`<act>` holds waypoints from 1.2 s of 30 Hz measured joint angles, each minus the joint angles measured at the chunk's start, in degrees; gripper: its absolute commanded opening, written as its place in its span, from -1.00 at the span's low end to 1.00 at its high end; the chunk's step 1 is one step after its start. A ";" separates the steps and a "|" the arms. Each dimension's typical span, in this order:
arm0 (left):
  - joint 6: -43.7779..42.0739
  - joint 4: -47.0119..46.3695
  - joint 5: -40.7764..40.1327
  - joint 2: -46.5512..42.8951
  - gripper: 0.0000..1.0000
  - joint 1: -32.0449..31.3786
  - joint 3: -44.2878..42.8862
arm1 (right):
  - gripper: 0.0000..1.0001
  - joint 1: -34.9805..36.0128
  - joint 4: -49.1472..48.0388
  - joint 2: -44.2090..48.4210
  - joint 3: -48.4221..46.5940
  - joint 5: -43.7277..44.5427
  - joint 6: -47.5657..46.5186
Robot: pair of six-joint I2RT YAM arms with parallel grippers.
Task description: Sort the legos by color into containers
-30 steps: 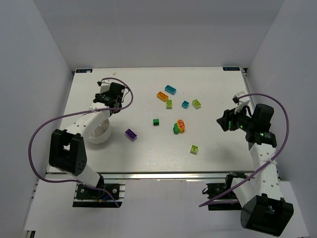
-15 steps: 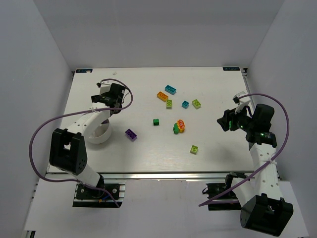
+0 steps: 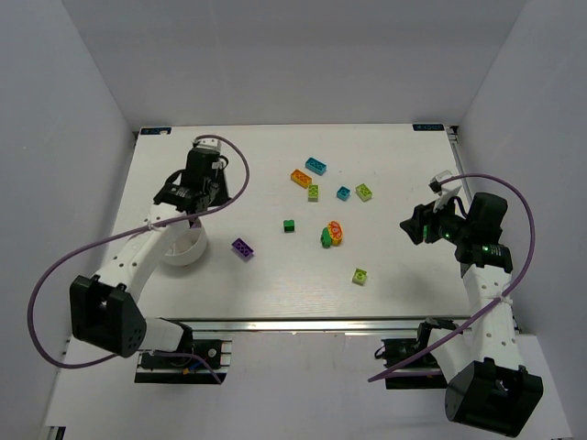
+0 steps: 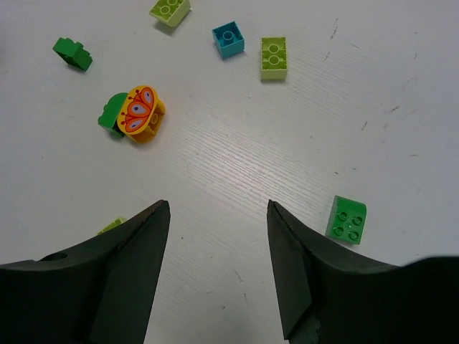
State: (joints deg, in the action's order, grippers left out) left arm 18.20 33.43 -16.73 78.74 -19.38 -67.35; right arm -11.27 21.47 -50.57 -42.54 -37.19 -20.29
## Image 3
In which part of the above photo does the purple lego brick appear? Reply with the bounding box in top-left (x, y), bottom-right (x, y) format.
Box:
top-left (231, 237), bottom-right (254, 261)

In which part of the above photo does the orange yellow lego piece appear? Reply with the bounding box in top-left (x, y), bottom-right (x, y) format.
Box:
top-left (327, 221), bottom-right (344, 246)

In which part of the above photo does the dark green lego stud piece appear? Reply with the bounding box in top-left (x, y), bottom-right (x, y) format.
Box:
top-left (320, 227), bottom-right (332, 248)

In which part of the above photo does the small dark green lego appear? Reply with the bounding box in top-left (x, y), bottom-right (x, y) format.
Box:
top-left (283, 219), bottom-right (295, 233)

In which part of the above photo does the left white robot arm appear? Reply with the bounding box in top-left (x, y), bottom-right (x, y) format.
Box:
top-left (70, 146), bottom-right (227, 358)

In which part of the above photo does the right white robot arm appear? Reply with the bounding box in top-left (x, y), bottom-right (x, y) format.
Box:
top-left (400, 192), bottom-right (543, 438)

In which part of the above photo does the lime lego brick upper right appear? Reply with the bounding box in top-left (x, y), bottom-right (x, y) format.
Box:
top-left (355, 183), bottom-right (373, 202)

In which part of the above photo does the white divided round container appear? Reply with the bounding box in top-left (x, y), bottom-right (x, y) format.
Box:
top-left (162, 219), bottom-right (207, 267)

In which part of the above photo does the lime lego brick lower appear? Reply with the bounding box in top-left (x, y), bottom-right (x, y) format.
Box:
top-left (352, 268), bottom-right (367, 285)

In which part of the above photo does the small blue lego brick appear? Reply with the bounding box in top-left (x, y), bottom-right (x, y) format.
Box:
top-left (337, 186), bottom-right (350, 201)

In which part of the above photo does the left blue corner label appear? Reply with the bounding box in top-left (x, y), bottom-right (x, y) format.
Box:
top-left (139, 126), bottom-right (172, 136)

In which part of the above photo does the blue corner label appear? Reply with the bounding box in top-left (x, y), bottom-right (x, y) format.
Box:
top-left (139, 126), bottom-right (172, 136)
top-left (412, 123), bottom-right (445, 132)

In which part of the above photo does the orange long lego brick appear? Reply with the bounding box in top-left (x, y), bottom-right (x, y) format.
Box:
top-left (290, 169), bottom-right (312, 189)

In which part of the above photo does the right blue corner label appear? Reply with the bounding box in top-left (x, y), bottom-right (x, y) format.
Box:
top-left (412, 123), bottom-right (445, 132)

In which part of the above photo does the lime long lego brick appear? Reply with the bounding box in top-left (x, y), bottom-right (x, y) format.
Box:
top-left (307, 184), bottom-right (319, 202)

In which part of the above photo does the blue long lego brick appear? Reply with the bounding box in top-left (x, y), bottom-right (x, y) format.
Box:
top-left (305, 157), bottom-right (327, 176)

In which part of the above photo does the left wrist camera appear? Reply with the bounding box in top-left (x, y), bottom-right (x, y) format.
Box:
top-left (192, 137), bottom-right (222, 156)

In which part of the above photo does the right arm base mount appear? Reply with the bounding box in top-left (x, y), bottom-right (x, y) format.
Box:
top-left (374, 320), bottom-right (460, 391)

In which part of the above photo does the aluminium front rail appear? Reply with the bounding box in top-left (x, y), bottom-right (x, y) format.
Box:
top-left (82, 317), bottom-right (522, 335)

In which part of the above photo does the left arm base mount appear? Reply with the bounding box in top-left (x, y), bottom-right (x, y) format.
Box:
top-left (134, 338), bottom-right (232, 385)

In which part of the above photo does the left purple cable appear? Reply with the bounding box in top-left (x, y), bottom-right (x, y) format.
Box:
top-left (26, 134), bottom-right (251, 370)

